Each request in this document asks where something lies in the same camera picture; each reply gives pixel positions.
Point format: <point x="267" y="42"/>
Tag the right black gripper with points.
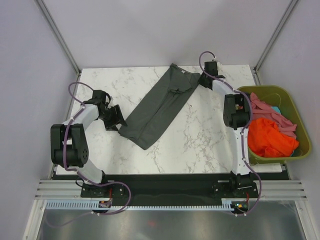
<point x="200" y="81"/>

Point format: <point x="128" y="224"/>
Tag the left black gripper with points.
<point x="117" y="119"/>

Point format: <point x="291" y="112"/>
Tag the dark grey t shirt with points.
<point x="159" y="107"/>

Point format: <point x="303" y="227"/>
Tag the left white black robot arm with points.
<point x="68" y="143"/>

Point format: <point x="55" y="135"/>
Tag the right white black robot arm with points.
<point x="236" y="116"/>

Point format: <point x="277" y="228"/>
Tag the pink t shirt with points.
<point x="261" y="109"/>

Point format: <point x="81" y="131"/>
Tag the olive green plastic bin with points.
<point x="277" y="96"/>

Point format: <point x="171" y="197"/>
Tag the teal cloth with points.
<point x="276" y="109"/>

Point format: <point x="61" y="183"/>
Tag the orange t shirt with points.
<point x="266" y="140"/>

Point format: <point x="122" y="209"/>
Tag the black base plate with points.
<point x="192" y="188"/>

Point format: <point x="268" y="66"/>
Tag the left aluminium frame post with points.
<point x="58" y="35"/>

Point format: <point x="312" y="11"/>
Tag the aluminium front rail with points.
<point x="272" y="190"/>

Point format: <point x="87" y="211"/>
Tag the white slotted cable duct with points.
<point x="100" y="204"/>

